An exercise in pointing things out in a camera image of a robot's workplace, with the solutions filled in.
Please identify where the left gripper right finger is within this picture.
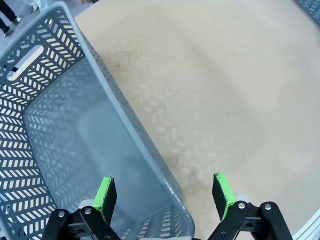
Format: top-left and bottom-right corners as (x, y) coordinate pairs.
(207, 172), (293, 240)

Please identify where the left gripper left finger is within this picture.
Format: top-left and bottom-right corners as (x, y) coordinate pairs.
(44, 176), (122, 240)

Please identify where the gray perforated plastic basket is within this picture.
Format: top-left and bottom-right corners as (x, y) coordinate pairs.
(0, 1), (196, 240)
(292, 0), (320, 27)

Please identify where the white slotted base plate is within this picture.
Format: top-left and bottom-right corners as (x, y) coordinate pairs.
(291, 209), (320, 240)

